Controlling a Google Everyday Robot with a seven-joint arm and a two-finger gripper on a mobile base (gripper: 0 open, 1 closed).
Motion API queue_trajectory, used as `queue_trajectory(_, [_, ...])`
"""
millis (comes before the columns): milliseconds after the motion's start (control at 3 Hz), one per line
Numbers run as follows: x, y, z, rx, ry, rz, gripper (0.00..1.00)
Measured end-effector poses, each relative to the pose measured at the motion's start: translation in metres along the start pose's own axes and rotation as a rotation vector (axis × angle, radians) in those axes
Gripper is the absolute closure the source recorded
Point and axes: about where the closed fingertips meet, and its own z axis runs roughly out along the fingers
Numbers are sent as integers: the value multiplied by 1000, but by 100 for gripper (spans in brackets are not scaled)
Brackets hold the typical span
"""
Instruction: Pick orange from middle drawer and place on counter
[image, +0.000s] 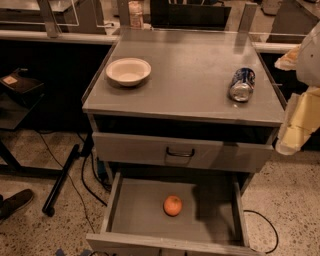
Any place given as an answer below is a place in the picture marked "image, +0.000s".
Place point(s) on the open grey middle drawer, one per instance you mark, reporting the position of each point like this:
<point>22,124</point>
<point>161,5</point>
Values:
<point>211,222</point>

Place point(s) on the black stand leg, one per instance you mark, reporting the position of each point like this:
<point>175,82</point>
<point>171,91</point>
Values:
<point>48,207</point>

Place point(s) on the dark shoe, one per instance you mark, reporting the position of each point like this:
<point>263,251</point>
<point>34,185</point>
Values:
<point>12,204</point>

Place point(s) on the black box with label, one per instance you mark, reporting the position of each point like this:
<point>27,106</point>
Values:
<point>22,87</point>

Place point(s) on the grey drawer cabinet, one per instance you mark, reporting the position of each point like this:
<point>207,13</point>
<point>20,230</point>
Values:
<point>186,94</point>

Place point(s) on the orange fruit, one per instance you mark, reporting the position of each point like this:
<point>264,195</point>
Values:
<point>172,205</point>

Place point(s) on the grey top drawer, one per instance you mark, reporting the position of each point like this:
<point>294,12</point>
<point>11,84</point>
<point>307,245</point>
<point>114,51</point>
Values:
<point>151,150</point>

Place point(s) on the plastic bottle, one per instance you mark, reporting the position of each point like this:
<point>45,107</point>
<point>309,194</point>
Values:
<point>136,14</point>

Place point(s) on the black monitor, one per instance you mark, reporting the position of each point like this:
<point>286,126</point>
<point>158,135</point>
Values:
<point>189,14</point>

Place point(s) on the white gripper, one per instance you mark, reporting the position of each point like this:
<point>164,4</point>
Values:
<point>310,60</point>

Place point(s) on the white bowl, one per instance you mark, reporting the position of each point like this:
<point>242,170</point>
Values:
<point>128,71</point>

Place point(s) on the blue soda can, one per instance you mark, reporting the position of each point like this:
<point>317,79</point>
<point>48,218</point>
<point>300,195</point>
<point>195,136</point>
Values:
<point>242,85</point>

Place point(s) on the black drawer handle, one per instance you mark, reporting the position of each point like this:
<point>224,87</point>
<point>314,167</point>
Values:
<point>180,154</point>

